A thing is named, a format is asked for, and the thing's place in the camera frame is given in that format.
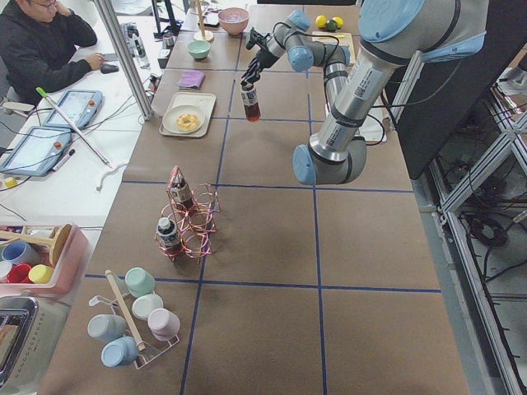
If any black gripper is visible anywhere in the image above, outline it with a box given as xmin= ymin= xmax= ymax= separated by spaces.
xmin=240 ymin=28 xmax=273 ymax=87

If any pink bowl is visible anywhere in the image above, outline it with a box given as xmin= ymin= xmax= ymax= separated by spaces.
xmin=218 ymin=7 xmax=250 ymax=35

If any mint green cup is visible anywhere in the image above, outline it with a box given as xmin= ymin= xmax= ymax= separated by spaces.
xmin=124 ymin=267 xmax=156 ymax=298

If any wooden cutting board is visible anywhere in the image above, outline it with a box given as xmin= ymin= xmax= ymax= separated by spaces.
xmin=312 ymin=31 xmax=355 ymax=53

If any light blue cup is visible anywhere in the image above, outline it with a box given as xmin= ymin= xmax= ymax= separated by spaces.
xmin=100 ymin=336 xmax=139 ymax=368

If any computer mouse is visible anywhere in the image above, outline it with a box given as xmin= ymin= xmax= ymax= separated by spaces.
xmin=100 ymin=63 xmax=119 ymax=74

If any tea bottle right rack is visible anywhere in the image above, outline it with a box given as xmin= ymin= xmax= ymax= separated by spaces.
xmin=156 ymin=217 xmax=182 ymax=255

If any white round plate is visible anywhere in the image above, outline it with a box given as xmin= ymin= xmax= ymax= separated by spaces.
xmin=162 ymin=105 xmax=205 ymax=134

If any copper wire bottle rack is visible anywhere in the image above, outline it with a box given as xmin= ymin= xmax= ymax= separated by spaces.
xmin=154 ymin=165 xmax=221 ymax=262

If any wooden rack handle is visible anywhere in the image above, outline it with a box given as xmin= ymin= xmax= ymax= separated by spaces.
xmin=105 ymin=270 xmax=146 ymax=352

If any white cup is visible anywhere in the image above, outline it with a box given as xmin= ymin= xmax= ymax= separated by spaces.
xmin=132 ymin=293 xmax=164 ymax=321

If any pink storage bin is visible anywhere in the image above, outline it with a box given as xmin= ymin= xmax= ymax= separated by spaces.
xmin=1 ymin=224 xmax=87 ymax=296

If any glazed donut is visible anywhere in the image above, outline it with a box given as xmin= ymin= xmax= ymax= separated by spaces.
xmin=176 ymin=114 xmax=201 ymax=132

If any white wire cup rack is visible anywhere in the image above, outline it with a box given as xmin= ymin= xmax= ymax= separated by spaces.
xmin=87 ymin=291 xmax=181 ymax=369

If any teach pendant tablet near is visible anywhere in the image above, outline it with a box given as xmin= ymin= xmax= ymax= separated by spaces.
xmin=1 ymin=126 xmax=72 ymax=176

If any tea bottle rack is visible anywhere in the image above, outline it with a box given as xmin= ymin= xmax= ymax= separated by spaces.
xmin=168 ymin=173 xmax=194 ymax=211
xmin=156 ymin=217 xmax=182 ymax=255

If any seated person dark hoodie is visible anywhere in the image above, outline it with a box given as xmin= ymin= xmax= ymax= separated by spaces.
xmin=1 ymin=1 xmax=105 ymax=105

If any steel toaster appliance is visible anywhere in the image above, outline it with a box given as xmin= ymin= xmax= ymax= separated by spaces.
xmin=1 ymin=295 xmax=69 ymax=394

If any grey blue cup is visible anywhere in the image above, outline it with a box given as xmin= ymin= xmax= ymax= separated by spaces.
xmin=87 ymin=314 xmax=126 ymax=343

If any aluminium frame post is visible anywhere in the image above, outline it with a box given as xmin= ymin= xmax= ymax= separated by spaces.
xmin=94 ymin=0 xmax=154 ymax=121

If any mint green bowl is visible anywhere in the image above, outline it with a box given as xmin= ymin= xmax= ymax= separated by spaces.
xmin=187 ymin=40 xmax=211 ymax=60

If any dark green fruit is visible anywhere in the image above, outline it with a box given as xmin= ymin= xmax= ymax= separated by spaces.
xmin=325 ymin=20 xmax=338 ymax=32

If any clear ice cubes pile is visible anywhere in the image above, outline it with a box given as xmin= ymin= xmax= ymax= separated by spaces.
xmin=222 ymin=11 xmax=245 ymax=23

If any teach pendant tablet far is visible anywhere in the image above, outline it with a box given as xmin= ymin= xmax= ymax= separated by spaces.
xmin=54 ymin=90 xmax=104 ymax=129

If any tea bottle upper rack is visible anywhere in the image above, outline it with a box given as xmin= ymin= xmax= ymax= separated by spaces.
xmin=168 ymin=173 xmax=194 ymax=211

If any white green stick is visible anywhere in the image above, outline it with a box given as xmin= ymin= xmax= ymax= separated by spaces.
xmin=35 ymin=86 xmax=114 ymax=169

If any purple folded cloth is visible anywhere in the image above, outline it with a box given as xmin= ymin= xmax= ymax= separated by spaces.
xmin=178 ymin=70 xmax=205 ymax=90

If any wooden stand round base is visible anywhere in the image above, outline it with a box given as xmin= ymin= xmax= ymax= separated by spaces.
xmin=193 ymin=0 xmax=216 ymax=43

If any tea bottle white cap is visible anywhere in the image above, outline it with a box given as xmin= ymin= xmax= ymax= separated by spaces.
xmin=240 ymin=83 xmax=260 ymax=123

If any yellow lemon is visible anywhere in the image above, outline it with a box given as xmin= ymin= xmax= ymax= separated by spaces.
xmin=315 ymin=15 xmax=328 ymax=29
xmin=332 ymin=16 xmax=343 ymax=29

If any teach pendant tablet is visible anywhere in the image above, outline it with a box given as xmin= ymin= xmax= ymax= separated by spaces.
xmin=54 ymin=90 xmax=104 ymax=129
xmin=1 ymin=126 xmax=72 ymax=176

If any cream serving tray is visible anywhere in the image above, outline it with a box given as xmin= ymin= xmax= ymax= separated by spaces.
xmin=159 ymin=92 xmax=216 ymax=138

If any pink cup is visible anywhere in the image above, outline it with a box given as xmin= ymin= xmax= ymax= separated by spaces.
xmin=147 ymin=308 xmax=180 ymax=342

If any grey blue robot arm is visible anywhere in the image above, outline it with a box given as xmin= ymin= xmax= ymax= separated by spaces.
xmin=240 ymin=1 xmax=488 ymax=185

